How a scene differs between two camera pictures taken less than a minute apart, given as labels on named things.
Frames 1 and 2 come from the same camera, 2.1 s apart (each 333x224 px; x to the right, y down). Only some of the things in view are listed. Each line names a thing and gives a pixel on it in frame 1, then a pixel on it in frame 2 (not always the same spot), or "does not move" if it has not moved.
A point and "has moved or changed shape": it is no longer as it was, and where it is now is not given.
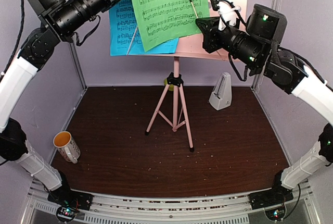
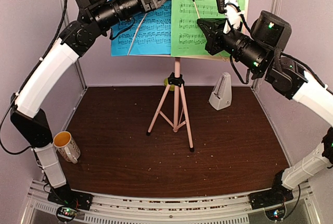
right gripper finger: x=208 y=24 does not move
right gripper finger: x=208 y=44 does not move
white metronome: x=221 y=96 does not move
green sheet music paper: x=167 y=6 has moved or changed shape
